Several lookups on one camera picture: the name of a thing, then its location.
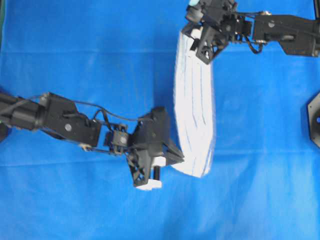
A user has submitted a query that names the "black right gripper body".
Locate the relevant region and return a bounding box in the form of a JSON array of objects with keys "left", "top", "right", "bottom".
[{"left": 181, "top": 0, "right": 238, "bottom": 50}]

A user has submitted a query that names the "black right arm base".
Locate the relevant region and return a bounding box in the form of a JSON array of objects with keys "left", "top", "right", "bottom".
[{"left": 307, "top": 93, "right": 320, "bottom": 148}]

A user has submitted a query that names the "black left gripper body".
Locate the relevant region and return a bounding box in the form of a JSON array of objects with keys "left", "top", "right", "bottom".
[{"left": 127, "top": 106, "right": 170, "bottom": 180}]

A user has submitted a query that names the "blue striped white towel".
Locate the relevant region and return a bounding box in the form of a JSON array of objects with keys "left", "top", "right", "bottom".
[{"left": 173, "top": 33, "right": 216, "bottom": 178}]

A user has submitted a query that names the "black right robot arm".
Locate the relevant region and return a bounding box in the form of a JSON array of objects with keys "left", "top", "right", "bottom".
[{"left": 181, "top": 0, "right": 320, "bottom": 64}]

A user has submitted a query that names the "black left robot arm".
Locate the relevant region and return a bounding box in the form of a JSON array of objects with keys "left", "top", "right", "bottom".
[{"left": 0, "top": 92, "right": 184, "bottom": 191}]

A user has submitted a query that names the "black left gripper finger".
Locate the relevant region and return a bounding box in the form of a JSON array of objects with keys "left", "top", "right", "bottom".
[{"left": 164, "top": 139, "right": 185, "bottom": 166}]

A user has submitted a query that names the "blue table cloth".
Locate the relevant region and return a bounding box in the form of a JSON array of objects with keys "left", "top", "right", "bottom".
[{"left": 0, "top": 0, "right": 320, "bottom": 240}]

